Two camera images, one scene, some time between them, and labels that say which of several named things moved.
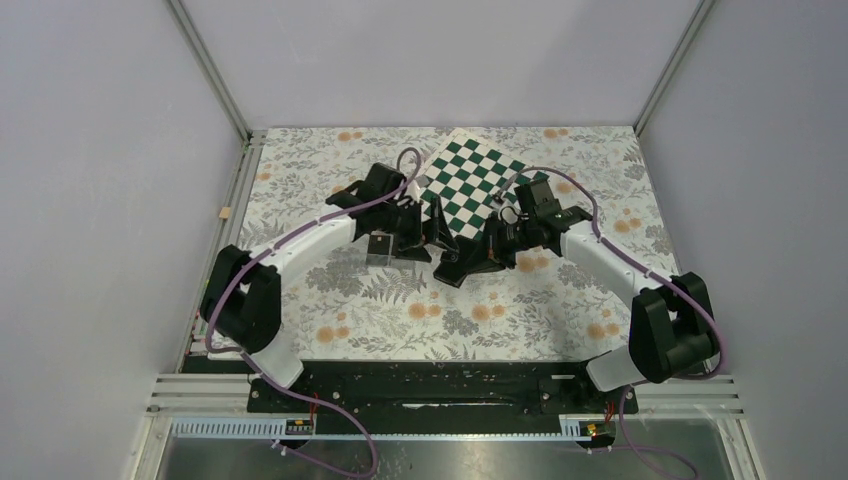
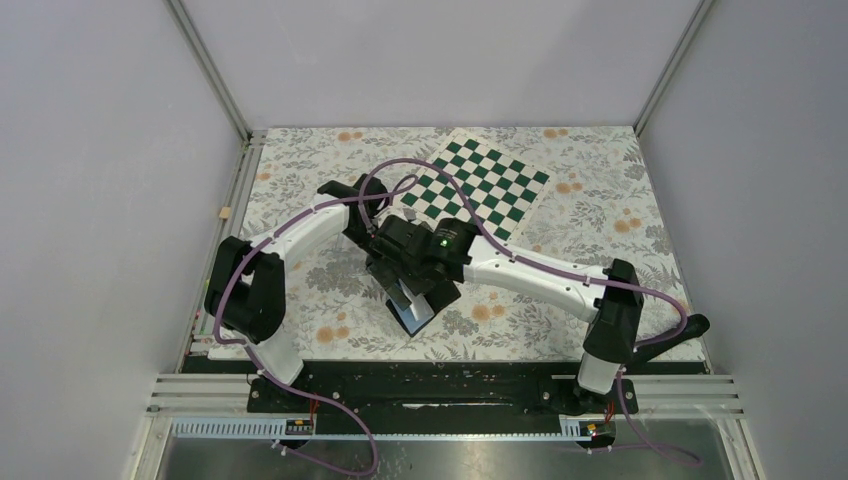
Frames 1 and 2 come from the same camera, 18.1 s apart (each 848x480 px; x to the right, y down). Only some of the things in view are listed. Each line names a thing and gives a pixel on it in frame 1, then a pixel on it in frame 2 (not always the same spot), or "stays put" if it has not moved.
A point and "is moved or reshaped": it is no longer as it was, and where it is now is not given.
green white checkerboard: [466, 177] stays put
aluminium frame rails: [712, 396] stays put
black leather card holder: [471, 256] is moved or reshaped
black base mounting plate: [374, 392] stays put
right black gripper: [492, 236] to [387, 272]
